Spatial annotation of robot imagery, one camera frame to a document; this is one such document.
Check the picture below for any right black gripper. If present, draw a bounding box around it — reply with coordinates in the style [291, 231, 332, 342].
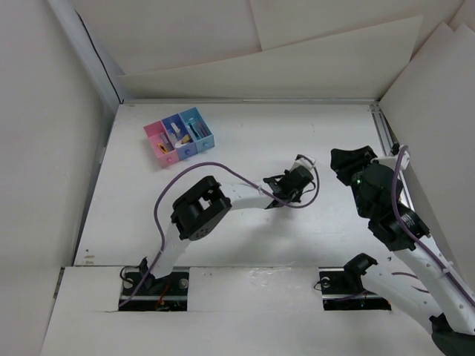
[331, 145, 384, 218]

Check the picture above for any white sleeved eraser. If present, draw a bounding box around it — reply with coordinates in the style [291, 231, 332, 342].
[171, 122, 182, 138]

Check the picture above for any yellow utility knife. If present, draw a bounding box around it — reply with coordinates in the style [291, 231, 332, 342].
[157, 143, 168, 154]

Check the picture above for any light blue pen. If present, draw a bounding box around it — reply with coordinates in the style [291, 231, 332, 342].
[160, 133, 168, 145]

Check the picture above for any purple highlighter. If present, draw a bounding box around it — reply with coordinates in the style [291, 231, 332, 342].
[197, 122, 210, 139]

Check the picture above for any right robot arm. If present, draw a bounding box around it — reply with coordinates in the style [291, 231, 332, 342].
[330, 145, 474, 355]

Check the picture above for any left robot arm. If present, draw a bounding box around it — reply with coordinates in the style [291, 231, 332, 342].
[140, 156, 320, 294]

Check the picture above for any light blue container bin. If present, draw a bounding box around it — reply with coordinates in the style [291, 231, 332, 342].
[179, 107, 214, 153]

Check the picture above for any dark blue container bin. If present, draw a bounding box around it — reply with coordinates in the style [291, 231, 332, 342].
[162, 114, 197, 160]

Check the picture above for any blue gel pen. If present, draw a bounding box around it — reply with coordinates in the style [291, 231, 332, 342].
[189, 124, 200, 140]

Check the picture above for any pink container bin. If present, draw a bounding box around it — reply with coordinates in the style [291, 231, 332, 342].
[143, 121, 179, 168]

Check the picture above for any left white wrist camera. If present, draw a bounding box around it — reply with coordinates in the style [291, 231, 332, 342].
[291, 154, 315, 171]

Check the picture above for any right aluminium rail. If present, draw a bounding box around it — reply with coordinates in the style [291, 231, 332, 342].
[370, 104, 414, 209]

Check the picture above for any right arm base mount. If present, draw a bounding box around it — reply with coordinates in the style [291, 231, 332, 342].
[313, 253, 392, 312]

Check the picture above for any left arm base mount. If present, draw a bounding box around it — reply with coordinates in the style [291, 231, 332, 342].
[118, 259, 189, 312]

